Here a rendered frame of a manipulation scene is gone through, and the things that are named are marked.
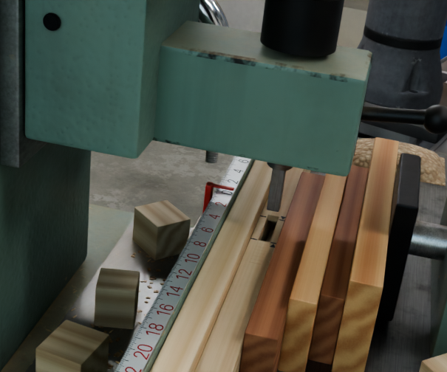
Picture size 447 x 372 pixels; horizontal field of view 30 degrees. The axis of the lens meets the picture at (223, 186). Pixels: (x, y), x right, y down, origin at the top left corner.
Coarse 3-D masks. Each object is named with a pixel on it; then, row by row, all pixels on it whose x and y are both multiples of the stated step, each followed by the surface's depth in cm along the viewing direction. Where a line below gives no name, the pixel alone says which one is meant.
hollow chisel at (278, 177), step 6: (276, 174) 60; (282, 174) 60; (276, 180) 60; (282, 180) 60; (270, 186) 60; (276, 186) 60; (282, 186) 60; (270, 192) 61; (276, 192) 61; (282, 192) 61; (270, 198) 61; (276, 198) 61; (270, 204) 61; (276, 204) 61; (276, 210) 61
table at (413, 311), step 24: (432, 192) 79; (432, 216) 74; (408, 264) 66; (408, 288) 63; (408, 312) 60; (384, 336) 57; (408, 336) 58; (312, 360) 54; (384, 360) 55; (408, 360) 55
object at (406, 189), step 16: (400, 160) 61; (416, 160) 61; (400, 176) 58; (416, 176) 58; (400, 192) 56; (416, 192) 56; (400, 208) 54; (416, 208) 54; (400, 224) 55; (416, 224) 59; (432, 224) 59; (400, 240) 55; (416, 240) 59; (432, 240) 58; (400, 256) 56; (432, 256) 59; (400, 272) 56; (384, 288) 57; (384, 304) 58
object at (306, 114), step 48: (192, 48) 55; (240, 48) 56; (336, 48) 58; (192, 96) 56; (240, 96) 55; (288, 96) 54; (336, 96) 53; (192, 144) 57; (240, 144) 56; (288, 144) 55; (336, 144) 55
